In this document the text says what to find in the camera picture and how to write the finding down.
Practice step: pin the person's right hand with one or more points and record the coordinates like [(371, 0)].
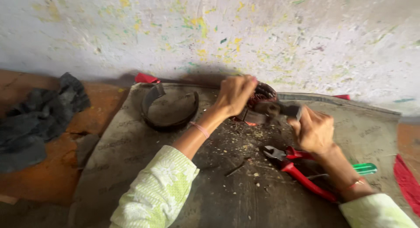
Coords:
[(313, 131)]

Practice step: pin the person's left hand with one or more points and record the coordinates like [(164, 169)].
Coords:
[(234, 93)]

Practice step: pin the person's right fingers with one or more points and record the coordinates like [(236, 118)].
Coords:
[(297, 123)]

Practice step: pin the person's left fingers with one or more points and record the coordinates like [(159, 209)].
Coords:
[(247, 79)]

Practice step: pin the dark metal hammer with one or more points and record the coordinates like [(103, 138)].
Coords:
[(282, 109)]

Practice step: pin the motor stator with copper winding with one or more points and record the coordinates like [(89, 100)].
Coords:
[(261, 105)]

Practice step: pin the pink wrist bangle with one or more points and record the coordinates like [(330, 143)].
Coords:
[(200, 129)]

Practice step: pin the curved dark metal band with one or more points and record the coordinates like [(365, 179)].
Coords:
[(169, 108)]

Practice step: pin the dirty beige work mat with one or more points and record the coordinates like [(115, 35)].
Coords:
[(213, 175)]

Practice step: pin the red cloth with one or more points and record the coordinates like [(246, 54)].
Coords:
[(408, 182)]

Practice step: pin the dark grey rag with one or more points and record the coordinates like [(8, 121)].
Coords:
[(37, 119)]

